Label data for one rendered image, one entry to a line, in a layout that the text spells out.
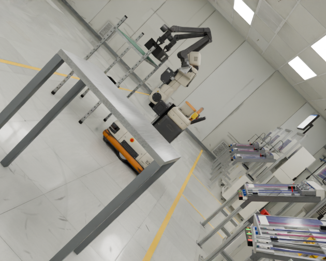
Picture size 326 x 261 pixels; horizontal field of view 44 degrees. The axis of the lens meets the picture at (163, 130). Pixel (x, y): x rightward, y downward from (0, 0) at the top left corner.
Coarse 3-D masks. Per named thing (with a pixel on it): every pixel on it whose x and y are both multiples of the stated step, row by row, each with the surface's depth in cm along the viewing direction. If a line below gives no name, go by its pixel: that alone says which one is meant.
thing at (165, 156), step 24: (48, 72) 182; (96, 72) 205; (24, 96) 185; (72, 96) 224; (120, 96) 207; (0, 120) 187; (48, 120) 226; (120, 120) 175; (144, 120) 210; (24, 144) 229; (144, 144) 173; (168, 144) 210; (168, 168) 213; (120, 192) 175; (96, 216) 177; (72, 240) 179
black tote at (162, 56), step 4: (152, 40) 414; (148, 44) 415; (152, 44) 415; (156, 44) 414; (148, 48) 415; (156, 48) 414; (160, 48) 414; (152, 52) 415; (156, 52) 415; (160, 52) 417; (164, 52) 431; (156, 56) 419; (160, 56) 435; (164, 56) 449; (168, 56) 468; (160, 60) 451; (164, 60) 467
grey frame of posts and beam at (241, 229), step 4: (244, 224) 337; (248, 224) 336; (240, 228) 336; (244, 228) 337; (236, 232) 337; (240, 232) 337; (232, 236) 337; (236, 236) 337; (228, 240) 338; (232, 240) 337; (224, 244) 339; (228, 244) 338; (220, 248) 339; (224, 248) 339; (212, 252) 343; (216, 252) 340; (220, 252) 339; (208, 256) 344; (212, 256) 342; (248, 256) 266; (304, 256) 329; (308, 256) 329; (204, 260) 342; (208, 260) 342; (244, 260) 265; (248, 260) 263; (252, 260) 262
